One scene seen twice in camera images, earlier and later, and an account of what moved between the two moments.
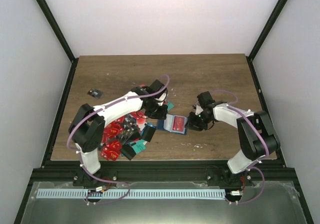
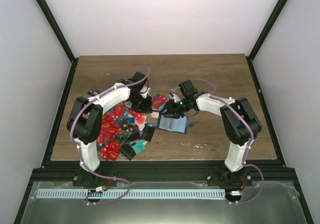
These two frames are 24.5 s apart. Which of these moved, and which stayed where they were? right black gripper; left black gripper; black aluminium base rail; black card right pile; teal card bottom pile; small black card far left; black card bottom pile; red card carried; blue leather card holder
Moved: left black gripper; right black gripper; red card carried
Stayed: teal card bottom pile; black card bottom pile; blue leather card holder; small black card far left; black aluminium base rail; black card right pile
